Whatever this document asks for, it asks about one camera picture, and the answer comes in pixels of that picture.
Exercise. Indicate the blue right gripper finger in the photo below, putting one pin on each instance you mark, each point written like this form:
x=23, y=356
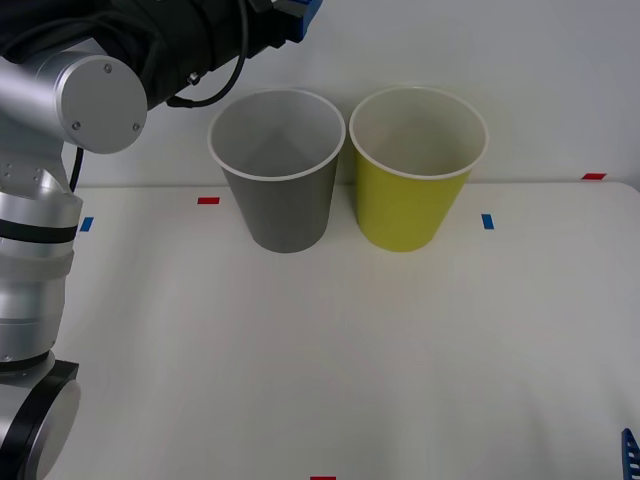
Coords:
x=631, y=457

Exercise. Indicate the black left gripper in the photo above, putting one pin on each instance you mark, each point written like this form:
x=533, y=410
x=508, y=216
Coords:
x=260, y=27

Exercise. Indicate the silver and black left arm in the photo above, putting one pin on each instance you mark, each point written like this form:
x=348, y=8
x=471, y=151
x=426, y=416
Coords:
x=95, y=105

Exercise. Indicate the grey plastic waste bin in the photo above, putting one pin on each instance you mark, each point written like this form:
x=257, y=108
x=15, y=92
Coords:
x=287, y=210

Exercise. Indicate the yellow-green plastic waste bin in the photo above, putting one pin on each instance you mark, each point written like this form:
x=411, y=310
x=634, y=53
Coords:
x=405, y=210

